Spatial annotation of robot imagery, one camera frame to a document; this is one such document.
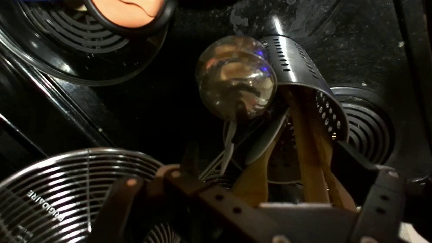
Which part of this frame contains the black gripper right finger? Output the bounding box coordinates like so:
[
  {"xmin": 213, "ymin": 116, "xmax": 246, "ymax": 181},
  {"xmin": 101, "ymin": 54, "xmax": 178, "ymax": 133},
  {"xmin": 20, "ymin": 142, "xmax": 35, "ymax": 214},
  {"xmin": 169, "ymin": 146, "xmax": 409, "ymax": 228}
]
[{"xmin": 331, "ymin": 139, "xmax": 408, "ymax": 243}]

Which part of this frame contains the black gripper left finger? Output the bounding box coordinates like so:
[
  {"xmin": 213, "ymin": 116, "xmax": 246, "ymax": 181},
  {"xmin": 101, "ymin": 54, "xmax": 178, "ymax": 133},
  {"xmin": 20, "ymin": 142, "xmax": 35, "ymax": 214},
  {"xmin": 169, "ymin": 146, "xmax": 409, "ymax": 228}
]
[{"xmin": 88, "ymin": 139, "xmax": 281, "ymax": 243}]

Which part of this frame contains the grey spatula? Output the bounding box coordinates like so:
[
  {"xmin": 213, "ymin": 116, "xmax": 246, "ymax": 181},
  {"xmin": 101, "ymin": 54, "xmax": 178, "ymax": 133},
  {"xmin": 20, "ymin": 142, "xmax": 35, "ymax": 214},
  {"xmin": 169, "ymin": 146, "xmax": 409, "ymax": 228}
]
[{"xmin": 244, "ymin": 112, "xmax": 289, "ymax": 166}]

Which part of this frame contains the wooden spatula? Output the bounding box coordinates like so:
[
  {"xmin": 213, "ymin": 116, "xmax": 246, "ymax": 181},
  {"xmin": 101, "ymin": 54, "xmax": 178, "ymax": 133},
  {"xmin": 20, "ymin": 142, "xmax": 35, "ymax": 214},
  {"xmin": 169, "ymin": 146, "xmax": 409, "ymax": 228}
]
[{"xmin": 281, "ymin": 85, "xmax": 337, "ymax": 207}]

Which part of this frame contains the wooden spoon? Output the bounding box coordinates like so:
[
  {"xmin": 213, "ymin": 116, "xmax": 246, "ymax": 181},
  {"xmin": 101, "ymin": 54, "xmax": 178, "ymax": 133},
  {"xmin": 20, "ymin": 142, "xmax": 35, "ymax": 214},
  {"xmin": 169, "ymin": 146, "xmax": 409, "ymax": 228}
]
[
  {"xmin": 231, "ymin": 123, "xmax": 289, "ymax": 210},
  {"xmin": 321, "ymin": 134, "xmax": 362, "ymax": 214}
]

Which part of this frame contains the large coil burner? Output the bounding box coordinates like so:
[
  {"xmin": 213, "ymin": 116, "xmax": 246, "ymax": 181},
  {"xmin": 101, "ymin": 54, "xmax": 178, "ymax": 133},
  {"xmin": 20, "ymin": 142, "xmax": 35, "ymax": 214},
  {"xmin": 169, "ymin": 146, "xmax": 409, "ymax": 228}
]
[{"xmin": 329, "ymin": 85, "xmax": 398, "ymax": 169}]

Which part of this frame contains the black electric stove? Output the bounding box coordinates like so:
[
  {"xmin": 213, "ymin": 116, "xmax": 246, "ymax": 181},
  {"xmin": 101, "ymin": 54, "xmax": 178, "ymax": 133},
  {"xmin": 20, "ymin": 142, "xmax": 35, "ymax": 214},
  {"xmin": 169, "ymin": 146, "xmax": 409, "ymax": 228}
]
[{"xmin": 0, "ymin": 0, "xmax": 432, "ymax": 243}]

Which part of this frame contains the perforated steel utensil holder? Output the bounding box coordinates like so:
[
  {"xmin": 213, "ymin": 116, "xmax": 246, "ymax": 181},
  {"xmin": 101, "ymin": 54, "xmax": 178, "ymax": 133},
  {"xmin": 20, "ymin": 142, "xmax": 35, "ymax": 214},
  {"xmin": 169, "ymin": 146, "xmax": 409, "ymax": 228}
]
[{"xmin": 260, "ymin": 33, "xmax": 351, "ymax": 191}]

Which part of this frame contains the large steel ladle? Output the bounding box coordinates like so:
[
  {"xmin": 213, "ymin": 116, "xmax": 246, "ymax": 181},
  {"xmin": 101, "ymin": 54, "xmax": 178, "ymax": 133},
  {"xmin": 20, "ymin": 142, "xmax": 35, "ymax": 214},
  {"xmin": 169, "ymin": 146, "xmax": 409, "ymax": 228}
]
[{"xmin": 198, "ymin": 53, "xmax": 278, "ymax": 124}]

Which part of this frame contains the small coil burner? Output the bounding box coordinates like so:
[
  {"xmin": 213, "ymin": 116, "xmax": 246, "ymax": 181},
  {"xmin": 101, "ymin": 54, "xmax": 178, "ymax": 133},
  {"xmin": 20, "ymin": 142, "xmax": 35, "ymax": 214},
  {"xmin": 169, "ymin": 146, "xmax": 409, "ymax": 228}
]
[{"xmin": 0, "ymin": 0, "xmax": 170, "ymax": 88}]

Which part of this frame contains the small steel ladle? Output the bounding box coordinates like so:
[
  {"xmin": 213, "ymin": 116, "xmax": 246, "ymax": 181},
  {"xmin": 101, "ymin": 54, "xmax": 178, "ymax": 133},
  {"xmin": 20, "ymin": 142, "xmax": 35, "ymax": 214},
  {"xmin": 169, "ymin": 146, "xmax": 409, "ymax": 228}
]
[{"xmin": 194, "ymin": 34, "xmax": 267, "ymax": 83}]

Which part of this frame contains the steel wire whisk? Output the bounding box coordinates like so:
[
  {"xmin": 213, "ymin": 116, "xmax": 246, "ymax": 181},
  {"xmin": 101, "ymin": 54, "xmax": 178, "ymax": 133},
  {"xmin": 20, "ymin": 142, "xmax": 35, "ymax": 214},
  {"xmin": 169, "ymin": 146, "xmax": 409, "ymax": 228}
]
[{"xmin": 197, "ymin": 119, "xmax": 240, "ymax": 183}]

